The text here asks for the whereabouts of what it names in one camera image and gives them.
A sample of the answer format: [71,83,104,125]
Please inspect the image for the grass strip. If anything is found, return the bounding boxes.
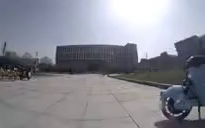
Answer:
[113,69,188,85]

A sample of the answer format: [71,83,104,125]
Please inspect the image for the pale blue scooter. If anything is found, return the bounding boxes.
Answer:
[159,54,205,121]

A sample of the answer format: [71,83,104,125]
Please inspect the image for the group of dark buildings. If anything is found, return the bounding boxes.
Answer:
[137,30,205,72]

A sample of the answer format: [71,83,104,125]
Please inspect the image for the grey concrete paved plaza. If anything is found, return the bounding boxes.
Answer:
[0,72,205,128]

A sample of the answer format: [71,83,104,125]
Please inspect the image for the dark wide building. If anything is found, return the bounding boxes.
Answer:
[55,42,139,74]

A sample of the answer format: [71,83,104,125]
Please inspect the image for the pole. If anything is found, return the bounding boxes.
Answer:
[1,41,7,57]

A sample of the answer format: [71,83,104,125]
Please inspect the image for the row of parked bicycles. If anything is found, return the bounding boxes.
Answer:
[0,64,33,82]

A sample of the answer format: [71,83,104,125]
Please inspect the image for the concrete kerb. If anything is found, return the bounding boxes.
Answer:
[106,74,173,90]

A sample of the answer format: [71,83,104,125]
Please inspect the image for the row of trees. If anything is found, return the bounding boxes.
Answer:
[0,50,56,73]

